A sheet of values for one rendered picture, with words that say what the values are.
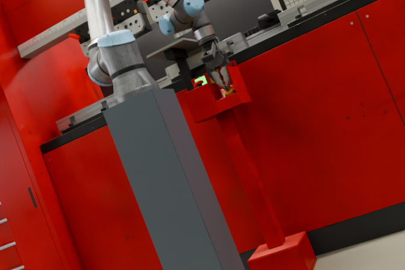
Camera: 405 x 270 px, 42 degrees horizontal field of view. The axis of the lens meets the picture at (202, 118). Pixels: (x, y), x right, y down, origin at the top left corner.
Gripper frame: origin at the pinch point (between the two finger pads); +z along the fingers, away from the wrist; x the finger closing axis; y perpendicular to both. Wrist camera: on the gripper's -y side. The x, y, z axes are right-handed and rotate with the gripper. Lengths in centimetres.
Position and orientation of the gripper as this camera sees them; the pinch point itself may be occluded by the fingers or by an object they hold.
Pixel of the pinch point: (226, 87)
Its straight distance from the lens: 200.6
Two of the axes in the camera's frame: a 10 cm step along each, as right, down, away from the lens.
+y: 2.9, -1.4, 9.5
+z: 4.0, 9.2, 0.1
